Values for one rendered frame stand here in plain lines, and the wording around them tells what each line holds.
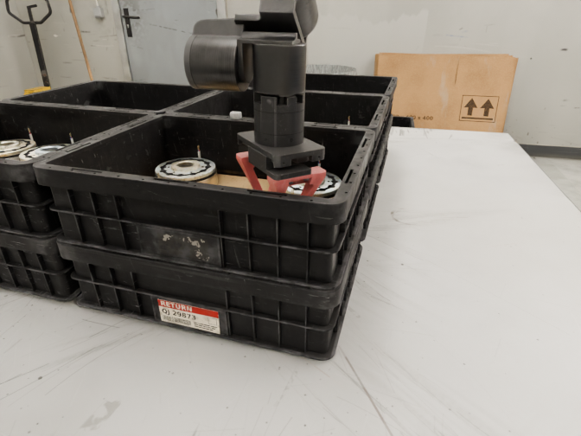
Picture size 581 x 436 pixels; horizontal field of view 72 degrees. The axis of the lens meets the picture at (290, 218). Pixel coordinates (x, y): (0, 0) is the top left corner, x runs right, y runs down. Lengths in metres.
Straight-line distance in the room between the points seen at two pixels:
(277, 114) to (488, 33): 3.33
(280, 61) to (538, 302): 0.53
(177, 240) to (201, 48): 0.22
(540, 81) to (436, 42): 0.87
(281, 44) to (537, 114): 3.55
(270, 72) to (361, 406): 0.38
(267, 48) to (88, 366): 0.44
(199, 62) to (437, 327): 0.47
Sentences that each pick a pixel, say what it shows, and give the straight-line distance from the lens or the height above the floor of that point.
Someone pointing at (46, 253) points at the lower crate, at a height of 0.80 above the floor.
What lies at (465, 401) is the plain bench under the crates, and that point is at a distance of 0.55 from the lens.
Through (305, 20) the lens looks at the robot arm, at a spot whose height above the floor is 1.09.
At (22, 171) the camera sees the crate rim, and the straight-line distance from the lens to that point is 0.61.
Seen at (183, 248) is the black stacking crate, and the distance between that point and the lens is 0.50.
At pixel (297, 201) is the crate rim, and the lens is 0.40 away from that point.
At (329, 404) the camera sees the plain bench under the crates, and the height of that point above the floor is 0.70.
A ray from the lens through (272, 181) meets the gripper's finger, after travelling 0.43.
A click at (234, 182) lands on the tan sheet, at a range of 0.72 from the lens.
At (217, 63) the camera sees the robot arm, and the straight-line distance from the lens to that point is 0.45.
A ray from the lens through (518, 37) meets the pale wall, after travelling 3.76.
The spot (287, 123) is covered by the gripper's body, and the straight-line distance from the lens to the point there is 0.44.
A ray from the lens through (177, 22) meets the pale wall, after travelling 4.06.
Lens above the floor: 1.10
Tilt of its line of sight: 28 degrees down
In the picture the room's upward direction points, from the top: straight up
